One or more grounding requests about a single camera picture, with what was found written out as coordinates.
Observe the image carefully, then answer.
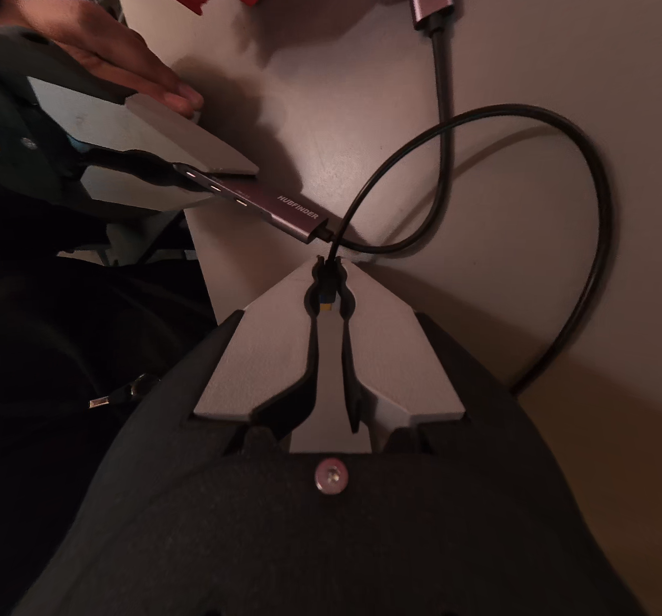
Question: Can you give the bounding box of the person's left hand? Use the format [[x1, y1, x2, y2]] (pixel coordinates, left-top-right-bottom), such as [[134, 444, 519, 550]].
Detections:
[[0, 0, 205, 115]]

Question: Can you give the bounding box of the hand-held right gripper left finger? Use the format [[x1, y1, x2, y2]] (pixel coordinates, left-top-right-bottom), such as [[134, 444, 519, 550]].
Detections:
[[194, 256, 319, 439]]

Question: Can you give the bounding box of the grey usb hub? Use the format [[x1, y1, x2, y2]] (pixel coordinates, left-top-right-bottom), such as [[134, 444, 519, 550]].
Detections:
[[173, 0, 462, 256]]

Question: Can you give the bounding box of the person's body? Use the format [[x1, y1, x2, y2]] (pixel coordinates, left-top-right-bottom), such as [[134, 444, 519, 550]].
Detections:
[[0, 202, 219, 616]]

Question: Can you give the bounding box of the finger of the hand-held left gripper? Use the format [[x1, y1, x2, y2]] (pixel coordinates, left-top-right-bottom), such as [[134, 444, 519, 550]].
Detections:
[[79, 162, 218, 212], [27, 75, 260, 177]]

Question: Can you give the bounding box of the black braided usb cable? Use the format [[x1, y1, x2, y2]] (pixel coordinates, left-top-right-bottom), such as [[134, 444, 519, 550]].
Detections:
[[310, 104, 614, 398]]

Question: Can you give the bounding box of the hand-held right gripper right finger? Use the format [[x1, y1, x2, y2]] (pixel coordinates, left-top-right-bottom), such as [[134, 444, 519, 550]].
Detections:
[[339, 258, 466, 433]]

